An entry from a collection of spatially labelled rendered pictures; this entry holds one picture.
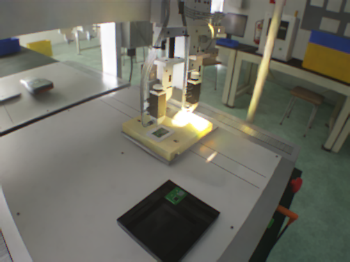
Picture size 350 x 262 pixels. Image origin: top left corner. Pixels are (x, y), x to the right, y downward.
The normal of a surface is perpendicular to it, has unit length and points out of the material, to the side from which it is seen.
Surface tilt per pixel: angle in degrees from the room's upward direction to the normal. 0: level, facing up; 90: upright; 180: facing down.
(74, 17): 90
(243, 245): 0
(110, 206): 0
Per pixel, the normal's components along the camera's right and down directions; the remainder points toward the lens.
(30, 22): 0.76, 0.40
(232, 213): 0.06, -0.83
